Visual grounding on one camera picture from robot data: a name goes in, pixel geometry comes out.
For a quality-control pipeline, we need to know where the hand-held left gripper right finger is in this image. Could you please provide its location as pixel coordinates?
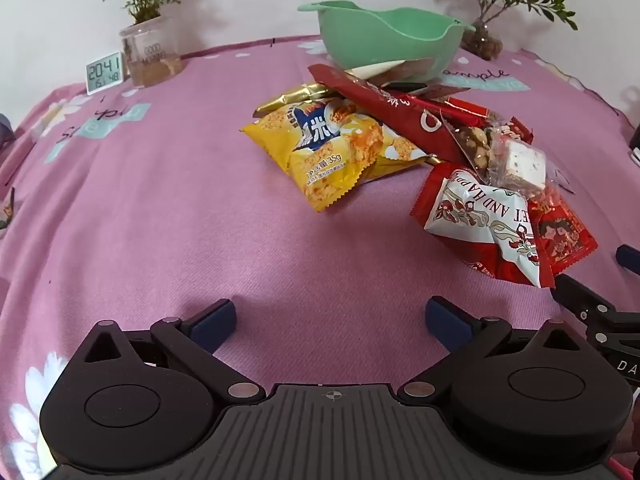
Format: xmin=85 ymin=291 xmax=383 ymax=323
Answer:
xmin=397 ymin=296 xmax=608 ymax=405

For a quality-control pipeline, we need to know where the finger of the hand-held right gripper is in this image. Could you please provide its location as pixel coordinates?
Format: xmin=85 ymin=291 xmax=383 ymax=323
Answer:
xmin=552 ymin=274 xmax=618 ymax=322
xmin=616 ymin=244 xmax=640 ymax=275

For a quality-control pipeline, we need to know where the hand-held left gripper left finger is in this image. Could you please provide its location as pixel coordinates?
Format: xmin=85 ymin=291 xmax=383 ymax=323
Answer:
xmin=65 ymin=299 xmax=267 ymax=405

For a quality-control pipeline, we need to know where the red and white snack packet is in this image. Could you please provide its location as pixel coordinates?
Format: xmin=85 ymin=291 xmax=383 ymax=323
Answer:
xmin=410 ymin=162 xmax=556 ymax=288

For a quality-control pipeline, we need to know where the yellow snack bag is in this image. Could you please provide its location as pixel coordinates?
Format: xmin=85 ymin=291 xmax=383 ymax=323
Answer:
xmin=240 ymin=100 xmax=432 ymax=213

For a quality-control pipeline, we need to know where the green plastic bowl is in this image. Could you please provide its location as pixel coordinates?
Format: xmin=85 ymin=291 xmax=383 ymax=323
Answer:
xmin=297 ymin=1 xmax=476 ymax=83

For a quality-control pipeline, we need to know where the red cartoon snack packet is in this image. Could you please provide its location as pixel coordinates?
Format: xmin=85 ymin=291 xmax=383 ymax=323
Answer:
xmin=527 ymin=187 xmax=598 ymax=265

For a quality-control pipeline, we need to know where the pink printed tablecloth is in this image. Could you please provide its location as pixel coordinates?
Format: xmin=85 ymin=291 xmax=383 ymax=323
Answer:
xmin=0 ymin=35 xmax=640 ymax=480

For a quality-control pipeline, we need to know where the clear nougat packet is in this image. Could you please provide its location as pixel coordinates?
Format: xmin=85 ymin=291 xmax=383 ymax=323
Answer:
xmin=487 ymin=137 xmax=576 ymax=196

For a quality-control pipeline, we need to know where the small red snack packet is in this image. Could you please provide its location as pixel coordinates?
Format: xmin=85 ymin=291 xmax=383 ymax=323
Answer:
xmin=499 ymin=117 xmax=534 ymax=144

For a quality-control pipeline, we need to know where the clear nut packet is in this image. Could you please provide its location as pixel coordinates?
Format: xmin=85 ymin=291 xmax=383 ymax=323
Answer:
xmin=447 ymin=125 xmax=496 ymax=181

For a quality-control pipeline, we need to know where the bright red snack packet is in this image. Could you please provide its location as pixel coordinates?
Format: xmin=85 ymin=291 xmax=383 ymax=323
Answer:
xmin=405 ymin=92 xmax=490 ymax=128

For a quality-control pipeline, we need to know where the dark red long snack packet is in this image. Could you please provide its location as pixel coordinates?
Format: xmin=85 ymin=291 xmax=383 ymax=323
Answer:
xmin=307 ymin=64 xmax=461 ymax=163

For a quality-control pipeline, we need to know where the gold snack bag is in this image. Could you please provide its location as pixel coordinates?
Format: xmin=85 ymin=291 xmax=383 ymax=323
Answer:
xmin=252 ymin=82 xmax=337 ymax=119

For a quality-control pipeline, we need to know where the white digital clock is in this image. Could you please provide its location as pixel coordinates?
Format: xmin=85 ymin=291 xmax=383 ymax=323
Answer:
xmin=85 ymin=51 xmax=125 ymax=96

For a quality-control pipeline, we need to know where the potted plant in clear cup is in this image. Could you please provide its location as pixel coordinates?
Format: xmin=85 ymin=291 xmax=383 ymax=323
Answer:
xmin=100 ymin=0 xmax=193 ymax=88

